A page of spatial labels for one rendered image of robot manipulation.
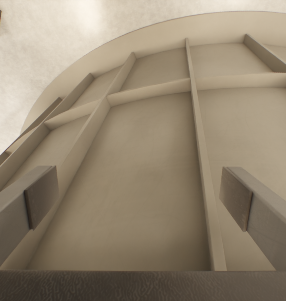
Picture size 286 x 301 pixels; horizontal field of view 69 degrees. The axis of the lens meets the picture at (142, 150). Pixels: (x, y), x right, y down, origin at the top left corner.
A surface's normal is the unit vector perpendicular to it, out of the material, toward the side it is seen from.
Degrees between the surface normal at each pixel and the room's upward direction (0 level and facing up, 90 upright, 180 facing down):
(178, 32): 0
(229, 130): 90
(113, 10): 0
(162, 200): 90
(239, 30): 0
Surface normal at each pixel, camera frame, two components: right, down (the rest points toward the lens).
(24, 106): -0.13, 0.62
